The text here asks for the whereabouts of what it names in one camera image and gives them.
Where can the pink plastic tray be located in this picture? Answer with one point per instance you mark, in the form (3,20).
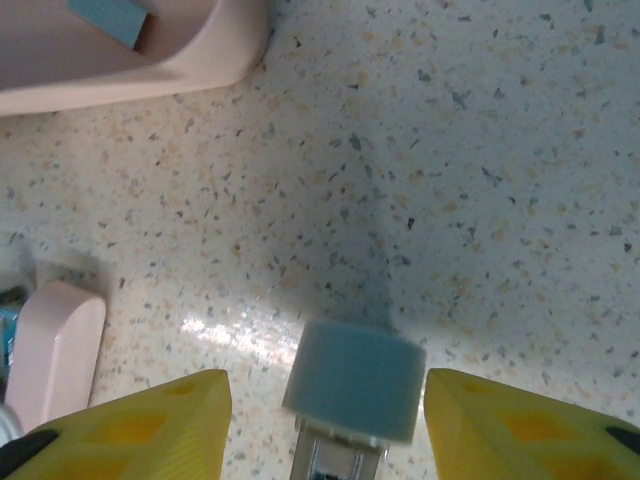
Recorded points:
(200,60)

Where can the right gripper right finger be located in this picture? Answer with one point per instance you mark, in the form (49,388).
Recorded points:
(530,435)

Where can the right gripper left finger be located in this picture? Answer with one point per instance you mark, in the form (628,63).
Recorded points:
(125,430)

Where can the pink mini stapler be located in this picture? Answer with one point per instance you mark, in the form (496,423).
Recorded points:
(55,350)

